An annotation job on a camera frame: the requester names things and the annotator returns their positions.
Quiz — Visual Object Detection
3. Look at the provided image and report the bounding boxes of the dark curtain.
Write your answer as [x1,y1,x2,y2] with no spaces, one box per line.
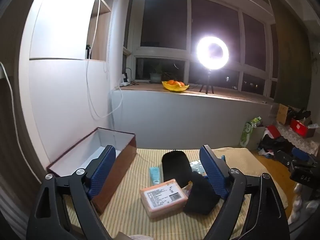
[271,0,320,111]

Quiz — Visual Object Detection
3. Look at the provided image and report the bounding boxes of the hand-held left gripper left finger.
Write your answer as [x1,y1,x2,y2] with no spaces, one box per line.
[26,144,117,240]

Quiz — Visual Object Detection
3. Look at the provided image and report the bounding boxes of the black fabric pouch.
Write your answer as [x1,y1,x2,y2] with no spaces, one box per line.
[161,150,192,187]

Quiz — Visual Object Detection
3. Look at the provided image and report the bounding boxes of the window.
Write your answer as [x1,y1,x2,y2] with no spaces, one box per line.
[130,0,278,101]

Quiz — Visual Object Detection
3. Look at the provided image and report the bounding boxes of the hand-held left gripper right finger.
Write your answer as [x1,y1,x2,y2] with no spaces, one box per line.
[199,144,291,240]

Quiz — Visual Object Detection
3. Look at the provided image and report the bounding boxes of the ring light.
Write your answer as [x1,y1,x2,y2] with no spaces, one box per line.
[196,36,229,67]

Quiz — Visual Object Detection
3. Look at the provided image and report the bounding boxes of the green tissue pack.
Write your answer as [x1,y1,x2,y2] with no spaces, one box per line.
[239,116,262,148]

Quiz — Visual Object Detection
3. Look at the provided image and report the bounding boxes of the wooden wall shelf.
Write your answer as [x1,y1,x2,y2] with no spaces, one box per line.
[86,0,113,62]

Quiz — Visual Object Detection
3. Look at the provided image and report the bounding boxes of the black knitted glove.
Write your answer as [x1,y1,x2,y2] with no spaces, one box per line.
[183,172,220,215]

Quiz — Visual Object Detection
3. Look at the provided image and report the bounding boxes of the black tripod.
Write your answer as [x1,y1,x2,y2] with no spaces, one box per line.
[199,70,214,95]

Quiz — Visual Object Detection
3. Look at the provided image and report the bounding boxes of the white knitted cloth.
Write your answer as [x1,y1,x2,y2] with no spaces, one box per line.
[287,182,320,227]

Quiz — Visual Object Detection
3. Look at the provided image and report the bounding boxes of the dark red cardboard box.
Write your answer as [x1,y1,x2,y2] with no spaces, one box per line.
[47,127,137,214]

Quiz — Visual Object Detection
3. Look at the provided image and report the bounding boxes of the silver foil packet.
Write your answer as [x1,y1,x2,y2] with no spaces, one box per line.
[189,160,206,177]

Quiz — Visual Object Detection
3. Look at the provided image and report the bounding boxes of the orange tissue pack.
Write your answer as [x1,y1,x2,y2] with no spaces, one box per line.
[139,179,188,221]

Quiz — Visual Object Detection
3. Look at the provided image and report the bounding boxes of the white cable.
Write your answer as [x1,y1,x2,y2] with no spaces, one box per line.
[0,62,42,183]
[86,0,123,119]

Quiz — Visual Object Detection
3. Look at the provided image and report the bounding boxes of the yellow striped mat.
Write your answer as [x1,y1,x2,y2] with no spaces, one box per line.
[62,148,296,240]

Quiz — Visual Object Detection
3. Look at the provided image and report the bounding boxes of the lace cloth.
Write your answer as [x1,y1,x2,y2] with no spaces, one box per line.
[275,124,320,156]

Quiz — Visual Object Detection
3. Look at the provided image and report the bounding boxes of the brown cardboard box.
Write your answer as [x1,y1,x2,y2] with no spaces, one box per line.
[277,103,288,125]

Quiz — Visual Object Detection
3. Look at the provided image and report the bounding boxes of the pile of clothes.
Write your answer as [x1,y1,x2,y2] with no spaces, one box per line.
[257,125,296,160]

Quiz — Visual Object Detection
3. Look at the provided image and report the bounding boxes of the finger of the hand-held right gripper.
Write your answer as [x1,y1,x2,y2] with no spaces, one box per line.
[275,147,316,167]

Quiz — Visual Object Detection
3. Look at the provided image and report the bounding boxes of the yellow fruit bowl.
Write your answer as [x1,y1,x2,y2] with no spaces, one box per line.
[161,80,190,92]

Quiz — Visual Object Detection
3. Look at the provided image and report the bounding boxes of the teal tube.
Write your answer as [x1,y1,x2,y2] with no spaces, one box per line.
[149,167,163,185]

